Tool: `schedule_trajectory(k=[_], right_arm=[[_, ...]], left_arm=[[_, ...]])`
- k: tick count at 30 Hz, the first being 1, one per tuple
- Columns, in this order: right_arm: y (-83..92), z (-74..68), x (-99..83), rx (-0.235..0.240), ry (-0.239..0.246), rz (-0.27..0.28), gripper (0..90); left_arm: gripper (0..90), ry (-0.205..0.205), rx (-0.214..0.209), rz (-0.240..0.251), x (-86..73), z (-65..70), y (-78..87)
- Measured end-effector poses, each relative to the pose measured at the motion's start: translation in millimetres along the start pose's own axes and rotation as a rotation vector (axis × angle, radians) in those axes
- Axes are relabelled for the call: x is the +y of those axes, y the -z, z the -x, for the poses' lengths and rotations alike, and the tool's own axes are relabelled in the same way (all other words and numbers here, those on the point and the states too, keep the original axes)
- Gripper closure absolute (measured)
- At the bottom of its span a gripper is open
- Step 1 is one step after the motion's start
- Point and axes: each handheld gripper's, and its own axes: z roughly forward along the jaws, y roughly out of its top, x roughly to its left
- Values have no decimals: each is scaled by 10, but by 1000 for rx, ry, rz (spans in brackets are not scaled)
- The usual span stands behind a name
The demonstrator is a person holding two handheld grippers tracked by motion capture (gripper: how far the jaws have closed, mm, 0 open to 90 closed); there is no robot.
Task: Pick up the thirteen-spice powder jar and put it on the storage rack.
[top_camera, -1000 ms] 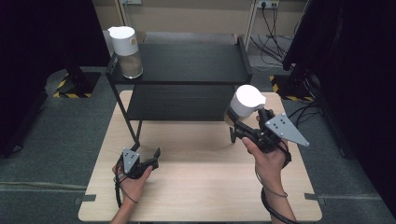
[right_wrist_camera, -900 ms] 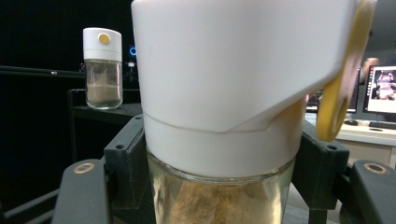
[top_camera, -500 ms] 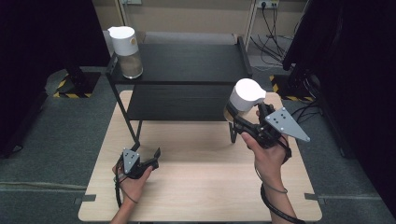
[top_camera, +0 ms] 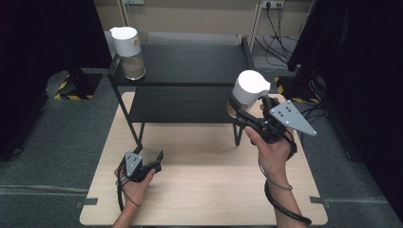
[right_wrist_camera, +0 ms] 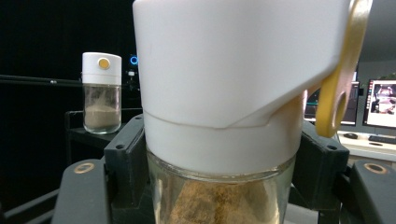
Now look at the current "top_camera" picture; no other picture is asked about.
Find hand-held gripper cable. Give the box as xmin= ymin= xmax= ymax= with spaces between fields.
xmin=258 ymin=126 xmax=314 ymax=227
xmin=115 ymin=160 xmax=143 ymax=213

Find person's right hand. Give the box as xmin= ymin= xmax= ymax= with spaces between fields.
xmin=243 ymin=104 xmax=297 ymax=186

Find right hand-held gripper cable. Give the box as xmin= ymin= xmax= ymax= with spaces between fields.
xmin=258 ymin=126 xmax=314 ymax=227

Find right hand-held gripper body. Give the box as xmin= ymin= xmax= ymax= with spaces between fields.
xmin=242 ymin=99 xmax=318 ymax=145

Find black cables on floor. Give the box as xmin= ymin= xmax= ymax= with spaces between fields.
xmin=254 ymin=2 xmax=302 ymax=70

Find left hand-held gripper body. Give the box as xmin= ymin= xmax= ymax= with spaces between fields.
xmin=119 ymin=150 xmax=163 ymax=183

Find black cables beside stand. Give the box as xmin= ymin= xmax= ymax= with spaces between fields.
xmin=297 ymin=100 xmax=328 ymax=147

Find white wall socket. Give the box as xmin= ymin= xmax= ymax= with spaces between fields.
xmin=260 ymin=0 xmax=285 ymax=10

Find person's left hand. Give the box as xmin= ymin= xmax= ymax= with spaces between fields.
xmin=113 ymin=166 xmax=157 ymax=209

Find glass jar with white lid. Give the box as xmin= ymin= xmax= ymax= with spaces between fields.
xmin=225 ymin=69 xmax=272 ymax=120
xmin=108 ymin=26 xmax=147 ymax=82

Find black stand base yellow stripes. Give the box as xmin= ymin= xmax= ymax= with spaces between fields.
xmin=53 ymin=66 xmax=105 ymax=102
xmin=274 ymin=65 xmax=325 ymax=105

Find left hand-held gripper cable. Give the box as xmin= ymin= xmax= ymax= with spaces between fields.
xmin=115 ymin=160 xmax=143 ymax=213

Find white frame post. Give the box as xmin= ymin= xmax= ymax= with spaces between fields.
xmin=248 ymin=0 xmax=264 ymax=53
xmin=115 ymin=0 xmax=141 ymax=32

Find black two-tier shelf rack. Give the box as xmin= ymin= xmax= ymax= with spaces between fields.
xmin=106 ymin=35 xmax=259 ymax=147

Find grey floor tape strip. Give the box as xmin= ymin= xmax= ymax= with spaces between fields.
xmin=309 ymin=196 xmax=333 ymax=210
xmin=74 ymin=198 xmax=100 ymax=209

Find dark curtain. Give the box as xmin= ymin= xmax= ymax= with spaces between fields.
xmin=286 ymin=0 xmax=403 ymax=220
xmin=0 ymin=0 xmax=113 ymax=162

